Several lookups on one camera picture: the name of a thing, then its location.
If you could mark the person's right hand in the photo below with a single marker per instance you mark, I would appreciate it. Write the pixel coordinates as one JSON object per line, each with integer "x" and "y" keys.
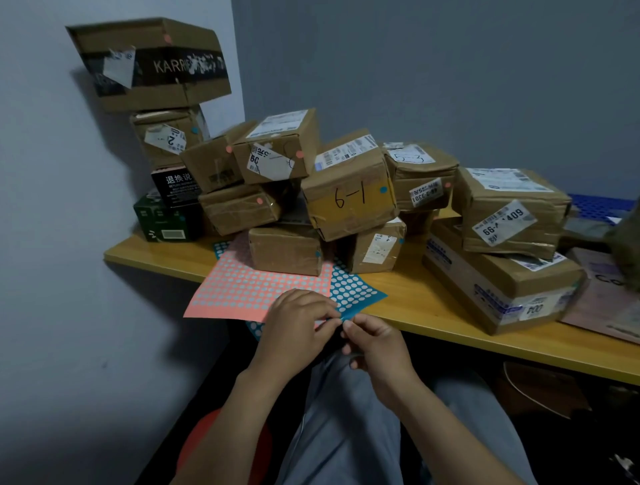
{"x": 385, "y": 360}

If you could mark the person's left hand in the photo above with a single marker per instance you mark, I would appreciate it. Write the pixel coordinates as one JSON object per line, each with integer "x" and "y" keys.
{"x": 290, "y": 340}

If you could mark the teal sticker sheet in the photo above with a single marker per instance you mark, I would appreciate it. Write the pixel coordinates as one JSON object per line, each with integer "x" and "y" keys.
{"x": 355, "y": 292}

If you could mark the pink dot sticker sheet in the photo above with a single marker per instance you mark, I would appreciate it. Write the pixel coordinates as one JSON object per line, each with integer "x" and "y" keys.
{"x": 235, "y": 290}

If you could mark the box of stack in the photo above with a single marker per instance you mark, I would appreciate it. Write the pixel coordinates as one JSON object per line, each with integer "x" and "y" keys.
{"x": 235, "y": 215}
{"x": 285, "y": 250}
{"x": 205, "y": 165}

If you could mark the small tall box white labels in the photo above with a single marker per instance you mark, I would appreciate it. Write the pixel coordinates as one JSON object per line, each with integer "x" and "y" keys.
{"x": 360, "y": 265}

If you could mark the box with 004 label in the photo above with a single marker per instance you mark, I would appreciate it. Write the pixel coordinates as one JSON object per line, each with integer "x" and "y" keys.
{"x": 460, "y": 290}

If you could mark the box marked 6-1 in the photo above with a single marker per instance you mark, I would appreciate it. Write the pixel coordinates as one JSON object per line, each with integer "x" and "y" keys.
{"x": 350, "y": 220}

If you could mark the dark green box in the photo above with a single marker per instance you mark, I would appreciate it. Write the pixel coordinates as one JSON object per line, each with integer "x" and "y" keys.
{"x": 160, "y": 225}

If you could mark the box marked 5-3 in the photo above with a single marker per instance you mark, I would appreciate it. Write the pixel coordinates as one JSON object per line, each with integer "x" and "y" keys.
{"x": 405, "y": 175}

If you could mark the black and pink box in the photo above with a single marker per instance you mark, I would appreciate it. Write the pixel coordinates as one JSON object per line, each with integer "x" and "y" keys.
{"x": 175, "y": 192}

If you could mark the small cardboard parcel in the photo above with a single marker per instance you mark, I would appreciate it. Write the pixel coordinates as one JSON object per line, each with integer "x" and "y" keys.
{"x": 550, "y": 210}
{"x": 305, "y": 135}

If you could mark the large pink box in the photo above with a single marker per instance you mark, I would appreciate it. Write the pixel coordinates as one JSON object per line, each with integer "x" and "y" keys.
{"x": 600, "y": 310}

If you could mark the taped box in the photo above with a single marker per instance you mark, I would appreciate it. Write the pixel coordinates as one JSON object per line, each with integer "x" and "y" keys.
{"x": 627, "y": 250}

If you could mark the box with black KARRIE band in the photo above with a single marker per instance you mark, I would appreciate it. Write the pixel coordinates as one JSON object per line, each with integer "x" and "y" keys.
{"x": 150, "y": 35}

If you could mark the person's right forearm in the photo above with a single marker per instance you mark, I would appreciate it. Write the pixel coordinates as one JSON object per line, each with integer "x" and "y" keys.
{"x": 450, "y": 439}

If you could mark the person's left forearm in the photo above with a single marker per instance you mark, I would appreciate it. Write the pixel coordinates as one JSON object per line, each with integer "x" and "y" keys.
{"x": 225, "y": 434}

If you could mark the person's grey trousers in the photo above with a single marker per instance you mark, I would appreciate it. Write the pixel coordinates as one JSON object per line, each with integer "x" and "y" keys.
{"x": 340, "y": 434}

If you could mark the red stool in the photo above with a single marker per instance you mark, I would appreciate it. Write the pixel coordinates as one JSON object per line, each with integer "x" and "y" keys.
{"x": 200, "y": 439}

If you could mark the white crumpled plastic scrap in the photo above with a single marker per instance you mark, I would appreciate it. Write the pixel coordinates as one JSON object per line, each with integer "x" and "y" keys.
{"x": 625, "y": 462}

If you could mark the blue plastic grid pallet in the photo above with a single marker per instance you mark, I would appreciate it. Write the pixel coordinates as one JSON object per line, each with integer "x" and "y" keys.
{"x": 600, "y": 207}

